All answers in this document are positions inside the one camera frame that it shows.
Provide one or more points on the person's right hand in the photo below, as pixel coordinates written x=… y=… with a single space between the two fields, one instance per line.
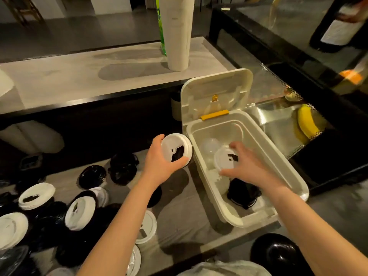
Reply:
x=253 y=172

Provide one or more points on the person's left hand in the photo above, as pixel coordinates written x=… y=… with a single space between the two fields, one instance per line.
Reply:
x=156 y=166

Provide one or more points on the black cup lid with plug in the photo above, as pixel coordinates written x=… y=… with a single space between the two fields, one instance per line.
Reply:
x=241 y=194

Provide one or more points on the stack of clear lids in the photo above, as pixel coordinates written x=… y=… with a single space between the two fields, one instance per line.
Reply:
x=210 y=146

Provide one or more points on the white plastic storage bin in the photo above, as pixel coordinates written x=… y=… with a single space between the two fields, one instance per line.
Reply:
x=215 y=86

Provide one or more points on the pile of cup lids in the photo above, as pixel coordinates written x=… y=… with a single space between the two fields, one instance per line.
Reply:
x=37 y=192

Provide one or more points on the person's right forearm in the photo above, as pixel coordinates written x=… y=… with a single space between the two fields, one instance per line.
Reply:
x=322 y=227

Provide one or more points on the person's left forearm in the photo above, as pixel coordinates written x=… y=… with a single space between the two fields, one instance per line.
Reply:
x=120 y=232

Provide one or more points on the person's white shirt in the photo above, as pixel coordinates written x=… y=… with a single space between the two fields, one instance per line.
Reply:
x=224 y=268

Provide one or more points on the tall white paper cup stack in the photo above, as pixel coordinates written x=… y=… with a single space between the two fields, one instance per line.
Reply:
x=176 y=34

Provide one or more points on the grey wooden table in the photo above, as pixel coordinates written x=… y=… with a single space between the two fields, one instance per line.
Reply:
x=184 y=215

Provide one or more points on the yellow fruit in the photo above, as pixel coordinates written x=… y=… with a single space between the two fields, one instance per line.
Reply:
x=307 y=122

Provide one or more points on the black round base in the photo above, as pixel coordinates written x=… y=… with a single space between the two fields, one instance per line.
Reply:
x=279 y=255

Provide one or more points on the grey bar counter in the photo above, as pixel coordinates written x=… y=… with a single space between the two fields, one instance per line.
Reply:
x=86 y=74

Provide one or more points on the small digital timer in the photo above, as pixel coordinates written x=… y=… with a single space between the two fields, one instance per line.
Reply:
x=31 y=162

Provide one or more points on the green plastic bottle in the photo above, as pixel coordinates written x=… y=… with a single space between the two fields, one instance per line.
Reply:
x=161 y=34

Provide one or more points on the dark wine bottle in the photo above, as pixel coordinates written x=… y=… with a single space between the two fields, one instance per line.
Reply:
x=339 y=31

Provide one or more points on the white paper towel roll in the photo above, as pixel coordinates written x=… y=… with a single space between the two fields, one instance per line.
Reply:
x=5 y=83

